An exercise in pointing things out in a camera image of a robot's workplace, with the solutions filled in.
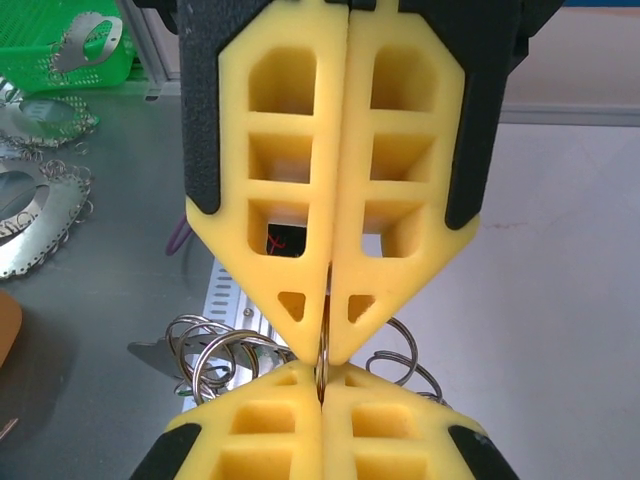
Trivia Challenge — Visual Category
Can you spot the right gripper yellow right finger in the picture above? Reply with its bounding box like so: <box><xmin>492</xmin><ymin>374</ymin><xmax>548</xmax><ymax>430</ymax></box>
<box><xmin>322</xmin><ymin>362</ymin><xmax>517</xmax><ymax>480</ymax></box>

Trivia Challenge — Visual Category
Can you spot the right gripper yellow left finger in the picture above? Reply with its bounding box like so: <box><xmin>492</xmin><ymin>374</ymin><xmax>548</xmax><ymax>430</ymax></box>
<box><xmin>129</xmin><ymin>360</ymin><xmax>325</xmax><ymax>480</ymax></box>

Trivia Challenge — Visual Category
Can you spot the silver split keyring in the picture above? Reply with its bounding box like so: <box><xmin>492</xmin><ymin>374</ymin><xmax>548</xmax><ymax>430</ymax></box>
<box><xmin>313</xmin><ymin>259</ymin><xmax>332</xmax><ymax>404</ymax></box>
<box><xmin>366</xmin><ymin>318</ymin><xmax>454</xmax><ymax>409</ymax></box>

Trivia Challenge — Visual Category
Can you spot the small clear plastic object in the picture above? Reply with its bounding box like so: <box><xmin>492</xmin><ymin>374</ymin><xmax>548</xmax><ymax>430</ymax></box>
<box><xmin>127</xmin><ymin>313</ymin><xmax>301</xmax><ymax>404</ymax></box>

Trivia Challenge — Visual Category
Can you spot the perforated metal key plate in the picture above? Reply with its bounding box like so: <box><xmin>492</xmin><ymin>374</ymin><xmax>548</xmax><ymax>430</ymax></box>
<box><xmin>0</xmin><ymin>158</ymin><xmax>96</xmax><ymax>280</ymax></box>
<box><xmin>49</xmin><ymin>13</ymin><xmax>125</xmax><ymax>76</ymax></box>

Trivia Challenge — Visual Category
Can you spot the green perforated plastic basket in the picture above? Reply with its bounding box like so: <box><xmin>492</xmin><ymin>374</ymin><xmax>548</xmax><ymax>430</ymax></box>
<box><xmin>0</xmin><ymin>0</ymin><xmax>135</xmax><ymax>97</ymax></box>

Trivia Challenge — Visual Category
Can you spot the orange brown flat object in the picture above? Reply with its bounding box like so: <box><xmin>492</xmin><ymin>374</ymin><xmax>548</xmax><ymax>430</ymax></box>
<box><xmin>0</xmin><ymin>291</ymin><xmax>24</xmax><ymax>370</ymax></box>

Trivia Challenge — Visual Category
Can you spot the aluminum frame upright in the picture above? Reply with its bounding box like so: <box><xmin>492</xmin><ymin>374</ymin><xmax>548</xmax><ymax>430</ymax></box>
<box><xmin>130</xmin><ymin>0</ymin><xmax>182</xmax><ymax>101</ymax></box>

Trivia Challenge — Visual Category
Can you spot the aluminum base rail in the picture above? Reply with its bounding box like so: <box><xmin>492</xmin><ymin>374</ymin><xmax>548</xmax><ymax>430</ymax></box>
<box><xmin>234</xmin><ymin>289</ymin><xmax>301</xmax><ymax>361</ymax></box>

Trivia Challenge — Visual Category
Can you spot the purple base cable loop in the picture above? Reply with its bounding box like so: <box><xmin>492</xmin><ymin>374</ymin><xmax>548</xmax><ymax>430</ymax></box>
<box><xmin>165</xmin><ymin>218</ymin><xmax>194</xmax><ymax>255</ymax></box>

